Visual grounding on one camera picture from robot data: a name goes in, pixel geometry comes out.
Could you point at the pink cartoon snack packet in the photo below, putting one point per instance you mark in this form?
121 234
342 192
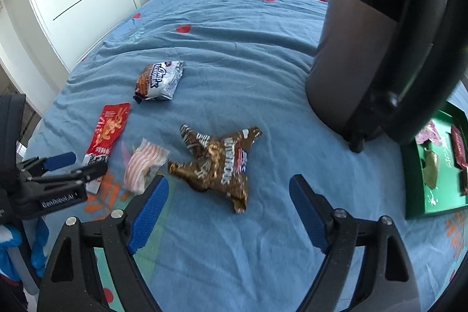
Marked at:
429 133

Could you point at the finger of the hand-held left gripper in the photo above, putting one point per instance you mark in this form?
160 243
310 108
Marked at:
60 159
91 171

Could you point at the black and grey electric kettle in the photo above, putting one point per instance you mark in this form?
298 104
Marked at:
365 41

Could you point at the green cardboard box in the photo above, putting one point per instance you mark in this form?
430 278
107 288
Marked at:
415 180

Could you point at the pink striped candy wrapper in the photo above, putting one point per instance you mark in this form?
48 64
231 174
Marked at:
144 164

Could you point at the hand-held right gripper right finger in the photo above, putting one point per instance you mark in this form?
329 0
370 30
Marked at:
309 217

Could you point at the brown chocolate packet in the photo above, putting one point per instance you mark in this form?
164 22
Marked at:
219 165

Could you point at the small gold candy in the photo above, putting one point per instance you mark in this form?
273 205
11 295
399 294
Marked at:
431 169

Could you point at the dark red packet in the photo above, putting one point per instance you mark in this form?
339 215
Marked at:
461 151

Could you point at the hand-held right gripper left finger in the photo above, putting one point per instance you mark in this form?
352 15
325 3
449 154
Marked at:
150 217

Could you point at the silver and brown snack packet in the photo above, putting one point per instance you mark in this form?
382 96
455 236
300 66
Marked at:
157 81

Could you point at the long red snack packet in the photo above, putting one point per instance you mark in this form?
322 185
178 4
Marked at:
108 129

